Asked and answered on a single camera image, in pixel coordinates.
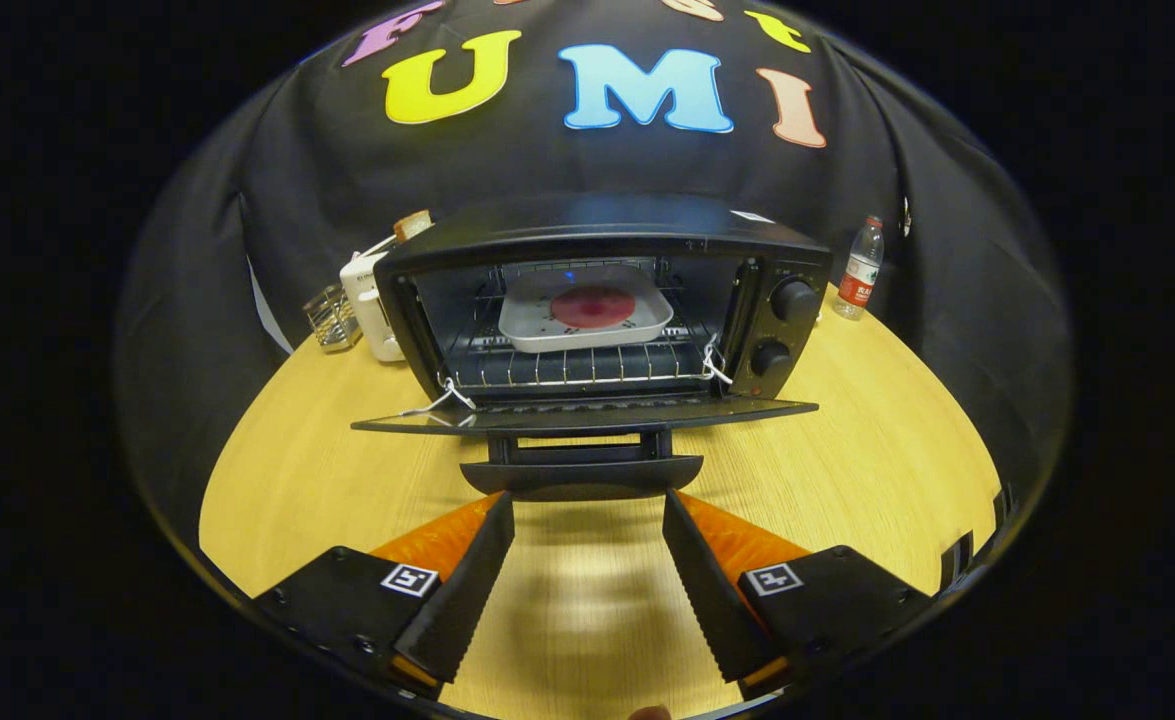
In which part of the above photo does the white bread toaster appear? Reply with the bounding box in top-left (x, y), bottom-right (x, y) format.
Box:
top-left (339, 236), bottom-right (408, 363)

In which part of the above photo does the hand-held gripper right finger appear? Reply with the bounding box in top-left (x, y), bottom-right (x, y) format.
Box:
top-left (662, 489), bottom-right (938, 701)

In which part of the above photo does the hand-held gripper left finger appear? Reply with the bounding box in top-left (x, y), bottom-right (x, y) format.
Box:
top-left (252, 490), bottom-right (516, 701)

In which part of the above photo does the pink round meat slice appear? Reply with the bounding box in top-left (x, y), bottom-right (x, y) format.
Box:
top-left (550, 285), bottom-right (638, 330)

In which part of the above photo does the metal oven wire rack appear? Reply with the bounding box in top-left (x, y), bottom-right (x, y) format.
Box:
top-left (444, 258), bottom-right (733, 391)

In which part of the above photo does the red label water bottle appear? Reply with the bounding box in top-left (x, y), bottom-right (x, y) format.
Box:
top-left (833, 215), bottom-right (886, 321)

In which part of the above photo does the black backdrop cloth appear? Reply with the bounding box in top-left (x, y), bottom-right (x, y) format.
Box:
top-left (115, 0), bottom-right (1076, 521)

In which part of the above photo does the black toaster oven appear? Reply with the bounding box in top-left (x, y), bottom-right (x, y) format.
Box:
top-left (350, 193), bottom-right (835, 503)

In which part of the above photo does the metal wire holder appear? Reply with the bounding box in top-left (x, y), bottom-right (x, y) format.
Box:
top-left (303, 284), bottom-right (363, 352)

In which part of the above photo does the white square plate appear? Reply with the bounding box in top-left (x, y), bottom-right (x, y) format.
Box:
top-left (498, 265), bottom-right (675, 354)

